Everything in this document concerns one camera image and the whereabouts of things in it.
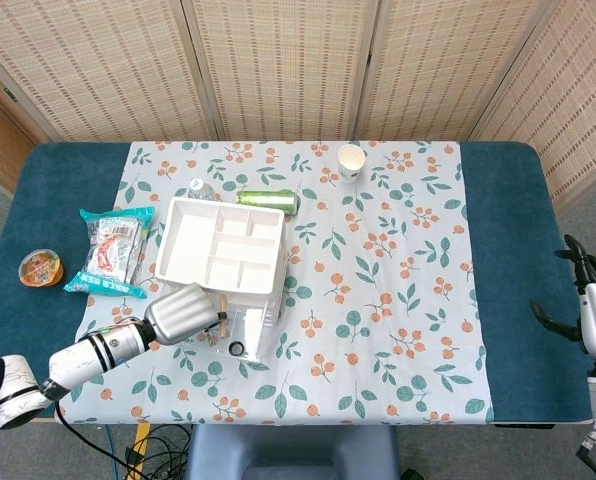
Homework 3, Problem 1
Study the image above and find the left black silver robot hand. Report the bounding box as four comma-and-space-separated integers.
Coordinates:
142, 282, 228, 346

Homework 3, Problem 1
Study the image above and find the clear drawer with hammer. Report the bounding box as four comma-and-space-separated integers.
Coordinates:
197, 294, 269, 362

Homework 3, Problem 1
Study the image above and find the white plastic drawer organizer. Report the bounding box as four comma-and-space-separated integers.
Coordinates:
154, 196, 287, 326

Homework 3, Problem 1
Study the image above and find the dark teal table cover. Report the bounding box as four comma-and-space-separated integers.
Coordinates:
0, 141, 593, 426

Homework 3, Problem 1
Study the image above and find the clear water bottle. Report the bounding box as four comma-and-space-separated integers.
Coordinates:
186, 177, 219, 202

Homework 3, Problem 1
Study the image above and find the green drink can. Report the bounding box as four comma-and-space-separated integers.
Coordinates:
235, 188, 299, 216

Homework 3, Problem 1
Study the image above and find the orange jelly cup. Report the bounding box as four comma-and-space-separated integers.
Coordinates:
18, 248, 64, 288

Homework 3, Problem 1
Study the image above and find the blue padded seat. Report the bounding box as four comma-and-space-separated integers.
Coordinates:
185, 424, 402, 480

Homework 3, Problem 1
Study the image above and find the fruit leaf print tablecloth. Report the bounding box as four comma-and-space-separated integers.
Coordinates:
53, 140, 494, 426

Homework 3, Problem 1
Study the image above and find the flower print paper cup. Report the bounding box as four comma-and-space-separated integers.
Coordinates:
337, 143, 368, 184

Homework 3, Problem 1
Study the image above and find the bamboo folding screen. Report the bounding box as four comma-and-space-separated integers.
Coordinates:
0, 0, 596, 211

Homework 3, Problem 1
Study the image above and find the yellow strap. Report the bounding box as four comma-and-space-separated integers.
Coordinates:
132, 423, 152, 480

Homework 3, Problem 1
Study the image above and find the black floor cable bundle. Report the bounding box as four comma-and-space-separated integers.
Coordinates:
125, 424, 194, 480

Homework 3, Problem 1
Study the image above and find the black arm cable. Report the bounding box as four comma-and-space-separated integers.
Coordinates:
52, 404, 149, 480

